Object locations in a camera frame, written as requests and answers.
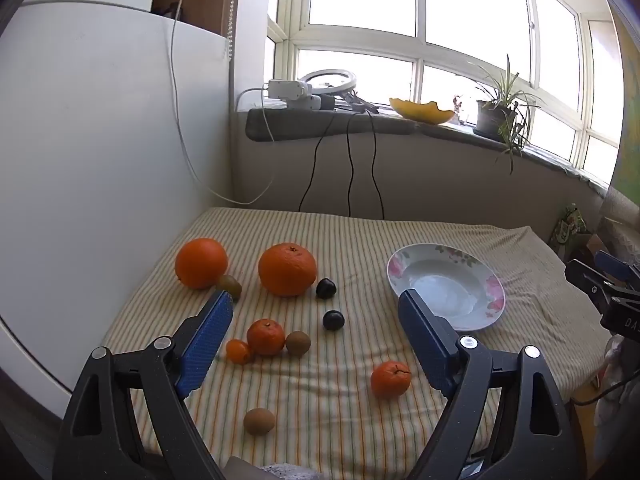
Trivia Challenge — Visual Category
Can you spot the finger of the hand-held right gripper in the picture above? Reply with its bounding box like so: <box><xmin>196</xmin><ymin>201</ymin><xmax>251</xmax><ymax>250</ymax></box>
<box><xmin>594</xmin><ymin>250</ymin><xmax>640</xmax><ymax>288</ymax></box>
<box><xmin>565</xmin><ymin>259</ymin><xmax>633</xmax><ymax>306</ymax></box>

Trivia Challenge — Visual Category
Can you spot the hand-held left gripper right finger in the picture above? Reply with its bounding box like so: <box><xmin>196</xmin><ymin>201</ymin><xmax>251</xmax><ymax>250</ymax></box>
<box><xmin>397</xmin><ymin>290</ymin><xmax>588</xmax><ymax>480</ymax></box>

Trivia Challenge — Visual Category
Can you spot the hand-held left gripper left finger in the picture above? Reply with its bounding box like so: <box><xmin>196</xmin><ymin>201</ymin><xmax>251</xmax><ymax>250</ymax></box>
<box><xmin>52</xmin><ymin>290</ymin><xmax>236</xmax><ymax>480</ymax></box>

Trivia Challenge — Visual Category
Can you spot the tiny oval kumquat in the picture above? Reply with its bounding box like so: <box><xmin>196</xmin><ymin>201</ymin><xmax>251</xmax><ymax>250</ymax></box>
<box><xmin>225</xmin><ymin>339</ymin><xmax>253</xmax><ymax>365</ymax></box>

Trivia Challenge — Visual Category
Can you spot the small tangerine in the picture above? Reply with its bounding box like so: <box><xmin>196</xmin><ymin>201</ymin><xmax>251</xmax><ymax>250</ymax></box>
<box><xmin>370</xmin><ymin>360</ymin><xmax>412</xmax><ymax>399</ymax></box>
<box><xmin>246</xmin><ymin>318</ymin><xmax>286</xmax><ymax>357</ymax></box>

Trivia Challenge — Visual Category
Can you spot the white floral plate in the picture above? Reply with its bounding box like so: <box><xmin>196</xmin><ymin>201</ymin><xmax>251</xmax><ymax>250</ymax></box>
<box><xmin>386</xmin><ymin>243</ymin><xmax>506</xmax><ymax>332</ymax></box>

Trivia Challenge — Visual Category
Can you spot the large orange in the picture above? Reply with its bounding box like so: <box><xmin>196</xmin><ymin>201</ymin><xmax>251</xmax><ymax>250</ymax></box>
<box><xmin>258</xmin><ymin>242</ymin><xmax>318</xmax><ymax>297</ymax></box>
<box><xmin>174</xmin><ymin>238</ymin><xmax>230</xmax><ymax>290</ymax></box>

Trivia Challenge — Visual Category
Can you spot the brown kiwi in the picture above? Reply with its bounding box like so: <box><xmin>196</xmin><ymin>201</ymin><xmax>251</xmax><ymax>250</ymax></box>
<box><xmin>243</xmin><ymin>407</ymin><xmax>276</xmax><ymax>436</ymax></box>
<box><xmin>216</xmin><ymin>274</ymin><xmax>243</xmax><ymax>301</ymax></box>
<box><xmin>285</xmin><ymin>330</ymin><xmax>312</xmax><ymax>358</ymax></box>

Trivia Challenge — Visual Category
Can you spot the cardboard box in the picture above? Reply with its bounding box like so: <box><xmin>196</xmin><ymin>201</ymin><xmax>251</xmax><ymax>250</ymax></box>
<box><xmin>582</xmin><ymin>217</ymin><xmax>640</xmax><ymax>261</ymax></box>

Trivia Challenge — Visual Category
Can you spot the green packet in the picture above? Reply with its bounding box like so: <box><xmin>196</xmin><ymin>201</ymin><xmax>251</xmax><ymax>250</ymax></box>
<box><xmin>550</xmin><ymin>204</ymin><xmax>593</xmax><ymax>256</ymax></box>

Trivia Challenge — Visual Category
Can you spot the striped table cloth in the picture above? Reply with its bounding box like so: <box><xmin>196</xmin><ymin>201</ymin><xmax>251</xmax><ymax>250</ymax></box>
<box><xmin>100</xmin><ymin>206</ymin><xmax>603</xmax><ymax>480</ymax></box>

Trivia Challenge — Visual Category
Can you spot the potted spider plant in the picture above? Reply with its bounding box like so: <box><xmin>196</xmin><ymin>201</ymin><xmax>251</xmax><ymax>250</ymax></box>
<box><xmin>467</xmin><ymin>54</ymin><xmax>546</xmax><ymax>176</ymax></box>

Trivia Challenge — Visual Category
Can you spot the white cabinet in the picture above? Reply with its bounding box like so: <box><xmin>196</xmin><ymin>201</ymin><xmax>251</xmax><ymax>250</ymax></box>
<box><xmin>0</xmin><ymin>0</ymin><xmax>236</xmax><ymax>411</ymax></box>

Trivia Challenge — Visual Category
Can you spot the yellow melon rind bowl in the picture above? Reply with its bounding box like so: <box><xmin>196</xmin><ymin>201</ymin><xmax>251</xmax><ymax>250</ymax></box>
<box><xmin>389</xmin><ymin>97</ymin><xmax>457</xmax><ymax>126</ymax></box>

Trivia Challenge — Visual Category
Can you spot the grey sill mat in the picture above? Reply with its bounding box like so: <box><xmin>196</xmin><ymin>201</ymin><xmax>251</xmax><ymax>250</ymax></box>
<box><xmin>245</xmin><ymin>107</ymin><xmax>426</xmax><ymax>143</ymax></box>

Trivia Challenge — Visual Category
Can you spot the dark small device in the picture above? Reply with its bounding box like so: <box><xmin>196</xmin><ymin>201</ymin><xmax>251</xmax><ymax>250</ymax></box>
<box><xmin>320</xmin><ymin>92</ymin><xmax>381</xmax><ymax>115</ymax></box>

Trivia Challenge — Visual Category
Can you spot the white boxy device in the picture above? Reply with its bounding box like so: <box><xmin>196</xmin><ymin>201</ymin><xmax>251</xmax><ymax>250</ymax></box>
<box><xmin>267</xmin><ymin>79</ymin><xmax>323</xmax><ymax>111</ymax></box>

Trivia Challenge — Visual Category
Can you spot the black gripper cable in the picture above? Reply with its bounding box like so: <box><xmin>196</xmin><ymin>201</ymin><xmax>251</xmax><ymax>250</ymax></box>
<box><xmin>570</xmin><ymin>375</ymin><xmax>640</xmax><ymax>407</ymax></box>

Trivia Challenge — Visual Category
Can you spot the white cable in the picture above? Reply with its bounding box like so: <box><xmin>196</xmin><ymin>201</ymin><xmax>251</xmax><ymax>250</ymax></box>
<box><xmin>170</xmin><ymin>0</ymin><xmax>277</xmax><ymax>206</ymax></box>

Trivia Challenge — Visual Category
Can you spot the white ring light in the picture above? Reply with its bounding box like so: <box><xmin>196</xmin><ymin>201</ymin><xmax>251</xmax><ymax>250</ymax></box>
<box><xmin>299</xmin><ymin>69</ymin><xmax>358</xmax><ymax>98</ymax></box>

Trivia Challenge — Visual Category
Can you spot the white window frame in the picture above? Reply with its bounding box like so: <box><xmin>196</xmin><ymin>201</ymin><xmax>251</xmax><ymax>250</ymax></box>
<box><xmin>267</xmin><ymin>0</ymin><xmax>626</xmax><ymax>181</ymax></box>

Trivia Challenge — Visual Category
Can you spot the beaded blind cord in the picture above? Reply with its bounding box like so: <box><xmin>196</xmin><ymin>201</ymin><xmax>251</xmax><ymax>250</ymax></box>
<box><xmin>226</xmin><ymin>0</ymin><xmax>237</xmax><ymax>63</ymax></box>

